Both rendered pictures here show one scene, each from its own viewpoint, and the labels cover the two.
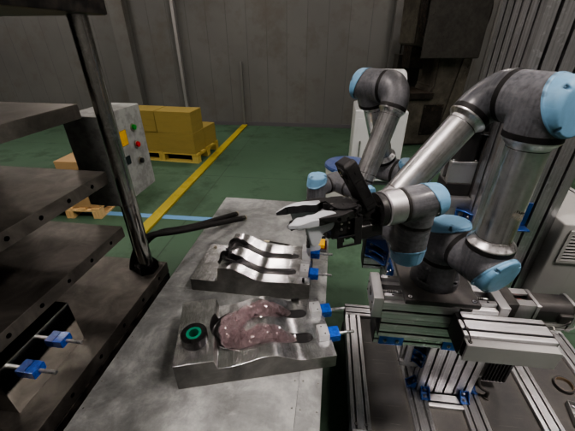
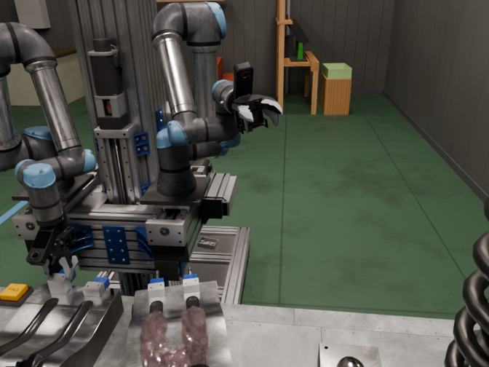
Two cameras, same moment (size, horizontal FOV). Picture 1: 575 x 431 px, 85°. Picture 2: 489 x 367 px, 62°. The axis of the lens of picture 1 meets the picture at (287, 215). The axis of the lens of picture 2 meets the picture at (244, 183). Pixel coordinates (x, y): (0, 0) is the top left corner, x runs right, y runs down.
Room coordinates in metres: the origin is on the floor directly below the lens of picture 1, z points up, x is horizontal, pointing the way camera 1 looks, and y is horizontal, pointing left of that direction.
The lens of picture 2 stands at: (0.56, 0.91, 1.70)
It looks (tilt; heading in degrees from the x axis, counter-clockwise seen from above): 25 degrees down; 270
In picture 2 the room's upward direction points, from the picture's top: 1 degrees counter-clockwise
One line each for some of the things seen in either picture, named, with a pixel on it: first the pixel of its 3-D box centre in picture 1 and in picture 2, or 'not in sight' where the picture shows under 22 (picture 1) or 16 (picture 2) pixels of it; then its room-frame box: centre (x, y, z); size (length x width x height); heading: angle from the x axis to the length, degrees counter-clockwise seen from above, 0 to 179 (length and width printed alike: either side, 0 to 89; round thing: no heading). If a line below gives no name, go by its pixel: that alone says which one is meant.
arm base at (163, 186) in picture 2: (436, 266); (175, 175); (0.82, -0.49, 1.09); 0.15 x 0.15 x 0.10
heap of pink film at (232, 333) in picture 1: (256, 321); (174, 332); (0.75, 0.11, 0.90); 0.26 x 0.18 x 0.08; 99
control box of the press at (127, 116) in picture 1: (140, 247); not in sight; (1.42, 0.81, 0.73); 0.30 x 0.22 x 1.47; 172
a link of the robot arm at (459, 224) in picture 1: (447, 238); (175, 145); (0.81, -0.49, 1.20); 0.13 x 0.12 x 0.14; 19
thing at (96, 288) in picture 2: (316, 274); (101, 282); (1.01, -0.12, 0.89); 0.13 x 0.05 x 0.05; 82
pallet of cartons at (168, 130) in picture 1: (171, 130); not in sight; (5.25, 1.92, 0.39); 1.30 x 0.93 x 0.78; 84
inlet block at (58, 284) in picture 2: (317, 253); (68, 274); (1.12, -0.13, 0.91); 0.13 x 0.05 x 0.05; 82
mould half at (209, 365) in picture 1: (256, 333); (178, 344); (0.75, 0.11, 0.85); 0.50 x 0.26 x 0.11; 99
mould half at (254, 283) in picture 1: (255, 263); (34, 354); (1.11, 0.14, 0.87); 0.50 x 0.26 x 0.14; 82
